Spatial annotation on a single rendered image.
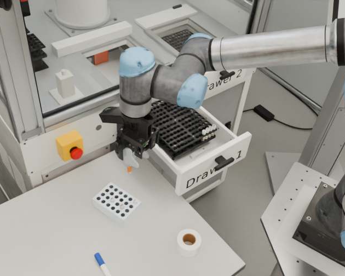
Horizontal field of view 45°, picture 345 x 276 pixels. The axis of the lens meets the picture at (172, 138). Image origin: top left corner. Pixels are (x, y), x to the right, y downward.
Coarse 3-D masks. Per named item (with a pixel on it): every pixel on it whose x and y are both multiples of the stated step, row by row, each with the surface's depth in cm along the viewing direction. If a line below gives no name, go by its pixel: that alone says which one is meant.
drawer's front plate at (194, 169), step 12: (228, 144) 127; (240, 144) 130; (204, 156) 122; (216, 156) 124; (228, 156) 130; (180, 168) 118; (192, 168) 119; (204, 168) 124; (180, 180) 119; (192, 180) 124; (204, 180) 129; (180, 192) 124
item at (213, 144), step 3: (210, 144) 137; (213, 144) 137; (216, 144) 138; (204, 147) 136; (207, 147) 136; (210, 147) 136; (213, 147) 138; (198, 150) 135; (201, 150) 135; (204, 150) 135; (207, 150) 136; (192, 153) 134; (195, 153) 134; (198, 153) 134; (201, 153) 135; (189, 156) 134; (192, 156) 133; (195, 156) 134
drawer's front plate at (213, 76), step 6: (210, 72) 153; (216, 72) 155; (210, 78) 155; (216, 78) 158; (228, 78) 163; (234, 78) 166; (240, 78) 169; (222, 84) 163; (228, 84) 166; (210, 90) 160
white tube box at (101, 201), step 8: (112, 184) 129; (104, 192) 126; (112, 192) 127; (120, 192) 127; (96, 200) 124; (104, 200) 124; (120, 200) 126; (128, 200) 125; (96, 208) 126; (104, 208) 123; (112, 208) 123; (128, 208) 123; (136, 208) 124; (112, 216) 123; (120, 216) 120; (128, 216) 121; (120, 224) 122
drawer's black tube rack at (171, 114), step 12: (156, 108) 140; (168, 108) 140; (180, 108) 141; (192, 108) 142; (156, 120) 136; (168, 120) 137; (180, 120) 137; (192, 120) 137; (204, 120) 138; (168, 132) 137; (180, 132) 133; (192, 132) 133; (168, 144) 128; (192, 144) 133
